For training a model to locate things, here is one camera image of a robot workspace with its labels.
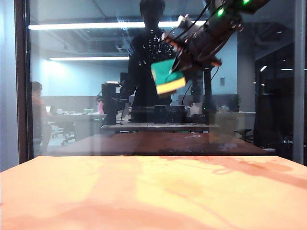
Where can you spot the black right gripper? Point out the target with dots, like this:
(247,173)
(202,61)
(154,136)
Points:
(196,45)

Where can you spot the green and yellow sponge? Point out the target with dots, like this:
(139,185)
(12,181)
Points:
(165,72)

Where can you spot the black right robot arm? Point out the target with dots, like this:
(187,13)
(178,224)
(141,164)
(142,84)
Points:
(230,21)

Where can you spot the dark standing person silhouette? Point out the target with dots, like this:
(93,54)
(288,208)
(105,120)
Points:
(144,79)

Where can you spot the white robot platform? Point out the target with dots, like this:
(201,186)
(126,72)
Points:
(156,126)

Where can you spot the short ceiling light strip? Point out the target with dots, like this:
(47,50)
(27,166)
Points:
(88,58)

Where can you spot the large glass pane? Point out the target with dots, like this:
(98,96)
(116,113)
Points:
(79,79)

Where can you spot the long ceiling light strip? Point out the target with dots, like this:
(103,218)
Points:
(84,25)

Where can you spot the white office desk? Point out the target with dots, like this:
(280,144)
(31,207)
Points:
(79,115)

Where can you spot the black office chair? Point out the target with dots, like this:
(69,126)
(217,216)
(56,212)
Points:
(64,130)

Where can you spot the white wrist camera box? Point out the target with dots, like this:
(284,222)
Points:
(183,20)

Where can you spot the small gray wall panel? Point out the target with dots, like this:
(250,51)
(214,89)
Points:
(222,81)

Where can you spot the gray window frame post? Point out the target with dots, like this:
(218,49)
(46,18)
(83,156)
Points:
(299,83)

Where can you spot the brown window frame post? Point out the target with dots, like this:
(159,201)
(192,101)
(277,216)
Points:
(21,83)

